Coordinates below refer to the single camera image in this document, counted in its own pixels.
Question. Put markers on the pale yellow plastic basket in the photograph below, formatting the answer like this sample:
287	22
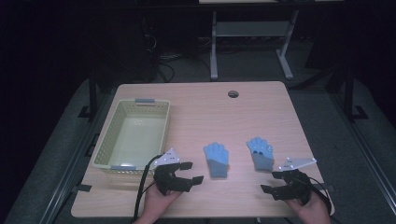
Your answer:
137	137

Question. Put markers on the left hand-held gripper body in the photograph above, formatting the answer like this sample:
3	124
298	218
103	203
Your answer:
169	182

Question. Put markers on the person's left hand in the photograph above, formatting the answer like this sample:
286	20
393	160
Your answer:
157	207

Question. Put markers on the blue grey knit glove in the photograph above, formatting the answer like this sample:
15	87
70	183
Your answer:
217	160

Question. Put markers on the blue grey glove dark dots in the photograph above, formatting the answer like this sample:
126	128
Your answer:
261	155

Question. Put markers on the white metal table frame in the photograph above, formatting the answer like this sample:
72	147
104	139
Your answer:
249	28

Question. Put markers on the black metal stand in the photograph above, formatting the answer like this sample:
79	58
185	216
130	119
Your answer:
350	96
92	96

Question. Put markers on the person's right hand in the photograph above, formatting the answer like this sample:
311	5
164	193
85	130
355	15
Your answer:
313	211

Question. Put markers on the black table edge clamp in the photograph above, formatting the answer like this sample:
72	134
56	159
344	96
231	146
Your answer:
328	187
82	188

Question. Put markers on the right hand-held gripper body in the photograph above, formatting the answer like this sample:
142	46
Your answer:
295	188

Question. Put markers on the aluminium floor rail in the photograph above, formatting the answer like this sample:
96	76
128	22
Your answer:
70	174
367	152

